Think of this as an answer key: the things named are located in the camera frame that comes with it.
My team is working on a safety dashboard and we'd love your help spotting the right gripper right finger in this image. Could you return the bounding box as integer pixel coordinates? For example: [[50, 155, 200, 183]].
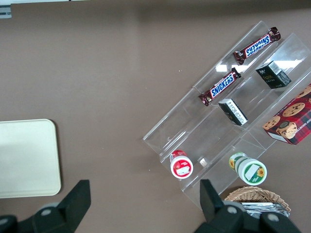
[[199, 179, 246, 233]]

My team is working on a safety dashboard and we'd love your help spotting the red lid cup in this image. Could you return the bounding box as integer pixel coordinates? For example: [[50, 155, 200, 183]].
[[169, 150, 194, 180]]

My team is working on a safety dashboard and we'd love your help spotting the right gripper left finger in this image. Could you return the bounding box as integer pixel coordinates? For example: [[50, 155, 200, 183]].
[[31, 179, 92, 233]]

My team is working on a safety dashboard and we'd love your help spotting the clear acrylic stepped display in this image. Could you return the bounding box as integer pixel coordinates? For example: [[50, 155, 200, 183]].
[[142, 20, 311, 211]]

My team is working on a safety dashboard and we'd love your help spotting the small grey device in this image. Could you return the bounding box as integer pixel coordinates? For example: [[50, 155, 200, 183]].
[[0, 6, 12, 19]]

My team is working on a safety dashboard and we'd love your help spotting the green lid cup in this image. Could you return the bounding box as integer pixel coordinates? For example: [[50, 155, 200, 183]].
[[228, 152, 268, 186]]

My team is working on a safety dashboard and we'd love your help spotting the small black box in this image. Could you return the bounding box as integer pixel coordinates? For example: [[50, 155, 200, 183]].
[[218, 98, 248, 126], [255, 60, 292, 90]]

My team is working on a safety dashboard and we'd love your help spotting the light wicker basket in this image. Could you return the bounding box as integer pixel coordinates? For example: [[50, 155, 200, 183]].
[[223, 186, 292, 216]]

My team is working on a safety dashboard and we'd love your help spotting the aluminium foil container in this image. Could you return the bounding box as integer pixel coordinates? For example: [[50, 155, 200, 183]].
[[239, 201, 290, 218]]

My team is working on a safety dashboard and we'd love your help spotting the Snickers bar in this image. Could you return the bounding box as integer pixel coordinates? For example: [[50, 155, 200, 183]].
[[233, 27, 282, 65], [198, 67, 242, 107]]

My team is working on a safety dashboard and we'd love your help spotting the cream plastic tray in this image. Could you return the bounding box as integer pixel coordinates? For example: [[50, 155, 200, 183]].
[[0, 118, 61, 198]]

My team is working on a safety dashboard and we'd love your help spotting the red tartan cookie box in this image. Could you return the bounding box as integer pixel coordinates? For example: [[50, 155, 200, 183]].
[[262, 83, 311, 146]]

